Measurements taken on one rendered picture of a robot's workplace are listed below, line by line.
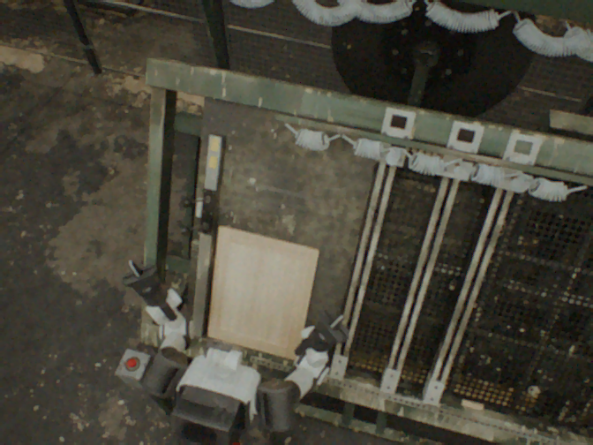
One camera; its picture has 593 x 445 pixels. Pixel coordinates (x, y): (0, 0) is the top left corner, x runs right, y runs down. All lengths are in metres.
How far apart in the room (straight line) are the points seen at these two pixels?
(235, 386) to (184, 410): 0.19
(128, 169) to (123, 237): 0.69
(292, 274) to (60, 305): 2.06
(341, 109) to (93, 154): 3.06
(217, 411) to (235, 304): 0.63
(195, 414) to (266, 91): 1.13
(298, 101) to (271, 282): 0.79
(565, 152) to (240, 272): 1.32
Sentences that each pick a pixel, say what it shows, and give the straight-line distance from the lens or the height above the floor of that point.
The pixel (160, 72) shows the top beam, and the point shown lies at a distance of 1.91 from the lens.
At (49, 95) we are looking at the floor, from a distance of 5.16.
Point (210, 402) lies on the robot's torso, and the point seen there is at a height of 1.39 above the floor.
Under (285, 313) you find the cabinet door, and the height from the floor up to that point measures 1.08.
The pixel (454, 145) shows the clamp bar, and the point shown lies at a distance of 1.72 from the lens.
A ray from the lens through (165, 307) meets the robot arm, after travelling 1.78.
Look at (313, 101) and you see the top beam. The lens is 1.73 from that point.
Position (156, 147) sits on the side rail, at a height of 1.62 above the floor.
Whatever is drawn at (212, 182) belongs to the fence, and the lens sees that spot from 1.96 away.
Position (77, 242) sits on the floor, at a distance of 3.92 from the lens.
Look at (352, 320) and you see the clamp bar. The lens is 2.03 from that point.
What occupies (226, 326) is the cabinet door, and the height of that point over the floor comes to 0.96.
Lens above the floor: 3.03
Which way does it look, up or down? 56 degrees down
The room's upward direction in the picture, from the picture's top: 2 degrees clockwise
